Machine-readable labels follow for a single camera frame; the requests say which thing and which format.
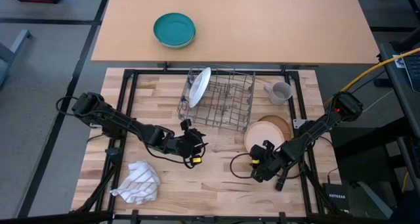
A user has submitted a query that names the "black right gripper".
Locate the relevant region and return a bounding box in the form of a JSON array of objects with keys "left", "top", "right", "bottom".
[{"left": 249, "top": 139, "right": 290, "bottom": 183}]

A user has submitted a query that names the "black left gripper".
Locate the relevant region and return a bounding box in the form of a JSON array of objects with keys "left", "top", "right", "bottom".
[{"left": 175, "top": 118, "right": 209, "bottom": 168}]

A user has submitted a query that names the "grey wire dish rack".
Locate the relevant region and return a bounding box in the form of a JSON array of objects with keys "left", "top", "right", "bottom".
[{"left": 177, "top": 65, "right": 257, "bottom": 133}]

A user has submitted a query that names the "pale pink plate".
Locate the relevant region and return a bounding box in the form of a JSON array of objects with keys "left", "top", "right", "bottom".
[{"left": 243, "top": 120, "right": 285, "bottom": 153}]

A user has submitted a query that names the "brown wooden plate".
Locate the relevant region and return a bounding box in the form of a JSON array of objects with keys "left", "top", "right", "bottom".
[{"left": 257, "top": 114, "right": 293, "bottom": 141}]

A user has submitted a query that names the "speckled grey mug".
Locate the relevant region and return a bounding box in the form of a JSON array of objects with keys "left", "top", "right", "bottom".
[{"left": 263, "top": 81, "right": 293, "bottom": 106}]

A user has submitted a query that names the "white striped cloth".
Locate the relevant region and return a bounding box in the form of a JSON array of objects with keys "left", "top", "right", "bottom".
[{"left": 110, "top": 160, "right": 161, "bottom": 206}]

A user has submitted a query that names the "black Netgear router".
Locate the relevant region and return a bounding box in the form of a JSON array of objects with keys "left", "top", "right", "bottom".
[{"left": 322, "top": 183, "right": 351, "bottom": 215}]

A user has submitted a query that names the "teal plate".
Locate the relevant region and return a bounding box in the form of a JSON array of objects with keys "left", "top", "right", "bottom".
[{"left": 152, "top": 12, "right": 197, "bottom": 49}]

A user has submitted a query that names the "light wooden desk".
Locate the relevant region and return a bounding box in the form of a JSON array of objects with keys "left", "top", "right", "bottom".
[{"left": 91, "top": 0, "right": 381, "bottom": 66}]

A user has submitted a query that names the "white paper label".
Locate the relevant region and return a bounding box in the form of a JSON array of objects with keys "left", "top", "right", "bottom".
[{"left": 392, "top": 55, "right": 408, "bottom": 69}]

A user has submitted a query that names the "black keyboard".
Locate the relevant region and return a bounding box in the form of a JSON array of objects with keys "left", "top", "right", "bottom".
[{"left": 402, "top": 54, "right": 420, "bottom": 93}]

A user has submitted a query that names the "grey furniture piece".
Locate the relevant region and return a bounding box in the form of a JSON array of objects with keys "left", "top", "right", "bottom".
[{"left": 0, "top": 29, "right": 33, "bottom": 87}]

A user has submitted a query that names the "black frame clamp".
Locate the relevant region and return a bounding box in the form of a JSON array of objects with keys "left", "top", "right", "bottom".
[{"left": 105, "top": 147, "right": 123, "bottom": 164}]

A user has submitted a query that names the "black metal table frame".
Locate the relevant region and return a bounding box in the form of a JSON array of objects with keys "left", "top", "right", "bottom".
[{"left": 69, "top": 68, "right": 349, "bottom": 224}]

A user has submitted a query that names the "yellow cable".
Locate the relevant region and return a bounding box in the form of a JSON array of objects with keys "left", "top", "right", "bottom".
[{"left": 324, "top": 47, "right": 420, "bottom": 107}]

